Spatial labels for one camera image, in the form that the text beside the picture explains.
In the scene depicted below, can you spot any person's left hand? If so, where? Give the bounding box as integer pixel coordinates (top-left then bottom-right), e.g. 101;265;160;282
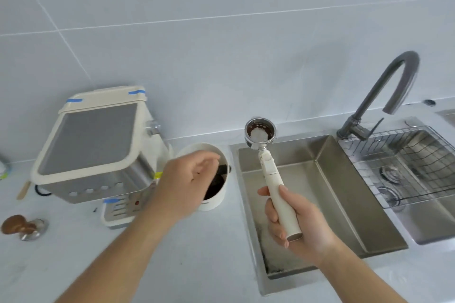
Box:
151;150;221;223

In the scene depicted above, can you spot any person's right hand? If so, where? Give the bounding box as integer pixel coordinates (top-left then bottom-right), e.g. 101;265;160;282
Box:
257;185;338;268

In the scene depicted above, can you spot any cream handled portafilter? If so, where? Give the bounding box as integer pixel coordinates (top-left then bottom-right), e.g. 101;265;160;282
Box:
244;117;303;243

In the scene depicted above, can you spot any cream espresso machine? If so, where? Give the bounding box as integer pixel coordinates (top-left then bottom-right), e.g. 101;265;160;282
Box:
30;85;175;230

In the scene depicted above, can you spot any grey curved faucet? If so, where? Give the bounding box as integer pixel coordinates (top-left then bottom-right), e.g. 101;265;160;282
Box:
337;51;421;142

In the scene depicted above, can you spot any person's left forearm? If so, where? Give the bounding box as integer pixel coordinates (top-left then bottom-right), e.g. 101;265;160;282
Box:
53;203;178;303

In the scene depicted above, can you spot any stainless steel double sink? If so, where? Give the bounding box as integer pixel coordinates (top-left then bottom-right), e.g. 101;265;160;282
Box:
229;116;455;296

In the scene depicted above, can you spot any cream knock box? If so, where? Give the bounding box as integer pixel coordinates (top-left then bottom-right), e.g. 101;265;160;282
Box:
170;142;232;212

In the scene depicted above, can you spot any steel basin drain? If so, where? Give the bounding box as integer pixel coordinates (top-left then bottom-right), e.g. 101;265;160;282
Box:
376;186;406;209

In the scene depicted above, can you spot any separate stainless steel sink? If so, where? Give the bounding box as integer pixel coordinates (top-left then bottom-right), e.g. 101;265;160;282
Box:
435;109;455;126

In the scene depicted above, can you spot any white paper cup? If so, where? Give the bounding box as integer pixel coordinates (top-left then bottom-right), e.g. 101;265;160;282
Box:
0;155;12;181

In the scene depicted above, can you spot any steel wire drying rack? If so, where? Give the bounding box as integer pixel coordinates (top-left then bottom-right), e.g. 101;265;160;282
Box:
337;125;455;209

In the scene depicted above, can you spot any wooden handled brush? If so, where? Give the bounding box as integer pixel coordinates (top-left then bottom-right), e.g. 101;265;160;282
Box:
17;180;33;200

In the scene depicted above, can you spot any wooden handled steel tamper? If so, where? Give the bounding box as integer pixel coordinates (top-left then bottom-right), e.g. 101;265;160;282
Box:
0;214;49;242

